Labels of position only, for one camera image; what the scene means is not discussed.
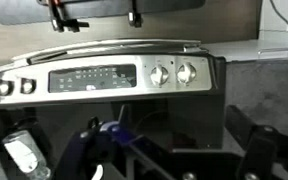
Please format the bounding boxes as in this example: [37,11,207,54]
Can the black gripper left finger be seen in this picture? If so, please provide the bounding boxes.
[52,116,145,180]

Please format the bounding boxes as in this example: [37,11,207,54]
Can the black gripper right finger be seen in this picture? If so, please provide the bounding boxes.
[225,104,288,180]

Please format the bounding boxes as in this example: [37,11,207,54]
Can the clear bottle white label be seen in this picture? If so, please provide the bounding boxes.
[2,129,52,180]

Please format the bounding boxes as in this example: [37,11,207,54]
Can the black glass stove steel panel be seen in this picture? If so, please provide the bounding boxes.
[0,39,227,180]

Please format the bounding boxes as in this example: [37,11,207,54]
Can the silver stove knob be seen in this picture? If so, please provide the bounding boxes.
[20,78,37,95]
[176,62,198,85]
[0,79,15,97]
[149,64,170,87]

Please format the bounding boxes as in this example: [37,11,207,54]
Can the black clamp orange handle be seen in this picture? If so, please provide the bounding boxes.
[47,0,90,33]

